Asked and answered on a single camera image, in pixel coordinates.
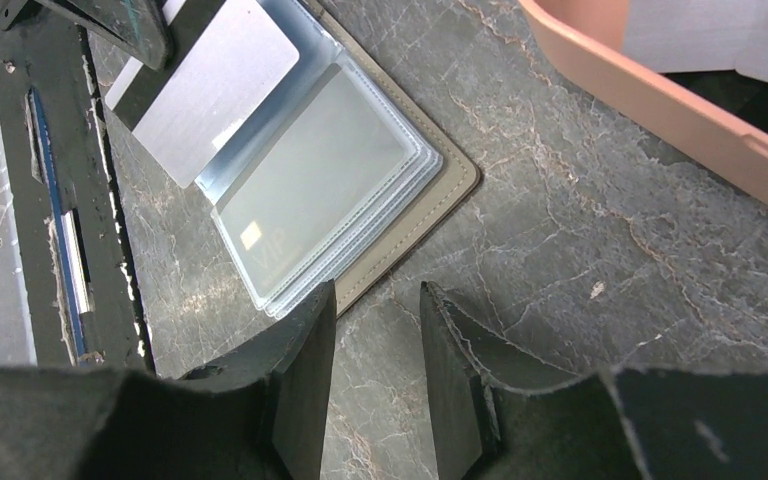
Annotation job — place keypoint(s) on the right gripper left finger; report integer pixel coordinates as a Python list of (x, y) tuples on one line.
[(257, 412)]

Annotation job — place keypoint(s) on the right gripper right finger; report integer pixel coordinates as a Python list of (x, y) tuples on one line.
[(498, 412)]

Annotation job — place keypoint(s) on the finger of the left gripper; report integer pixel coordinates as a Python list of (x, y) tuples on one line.
[(138, 27)]

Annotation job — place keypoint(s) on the grey card holder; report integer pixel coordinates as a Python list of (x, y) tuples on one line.
[(435, 178)]

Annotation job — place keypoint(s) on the pink oval tray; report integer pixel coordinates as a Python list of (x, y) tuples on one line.
[(718, 118)]

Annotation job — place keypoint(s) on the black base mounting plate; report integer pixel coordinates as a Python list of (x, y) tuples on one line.
[(77, 266)]

